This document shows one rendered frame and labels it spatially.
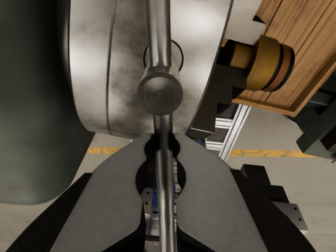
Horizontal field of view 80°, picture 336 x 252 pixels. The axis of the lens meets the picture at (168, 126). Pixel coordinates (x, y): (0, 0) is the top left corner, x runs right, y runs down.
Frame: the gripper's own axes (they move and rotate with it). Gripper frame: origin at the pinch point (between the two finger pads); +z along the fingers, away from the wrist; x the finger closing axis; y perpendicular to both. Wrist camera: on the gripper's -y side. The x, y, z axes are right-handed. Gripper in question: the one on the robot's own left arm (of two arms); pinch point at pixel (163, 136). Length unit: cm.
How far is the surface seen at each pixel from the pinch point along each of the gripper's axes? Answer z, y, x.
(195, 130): 11.9, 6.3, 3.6
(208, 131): 11.6, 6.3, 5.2
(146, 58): 6.8, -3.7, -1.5
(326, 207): 172, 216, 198
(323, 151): 44, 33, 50
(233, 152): 157, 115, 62
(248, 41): 19.7, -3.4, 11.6
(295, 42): 41, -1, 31
